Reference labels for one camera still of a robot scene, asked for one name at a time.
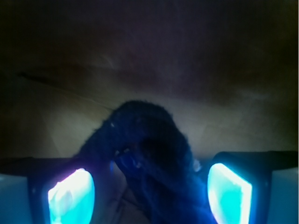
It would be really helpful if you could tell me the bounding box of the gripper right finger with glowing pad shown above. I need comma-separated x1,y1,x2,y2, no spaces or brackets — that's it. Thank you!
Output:
207,151,299,224

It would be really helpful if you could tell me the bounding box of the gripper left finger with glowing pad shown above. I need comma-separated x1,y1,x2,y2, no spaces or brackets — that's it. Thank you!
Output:
0,157,95,224

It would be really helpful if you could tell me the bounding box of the dark blue twisted rope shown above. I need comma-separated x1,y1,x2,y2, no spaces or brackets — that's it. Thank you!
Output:
78,100,217,224

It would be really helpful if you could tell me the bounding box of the brown paper lined box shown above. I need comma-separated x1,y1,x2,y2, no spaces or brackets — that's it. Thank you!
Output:
0,0,299,224

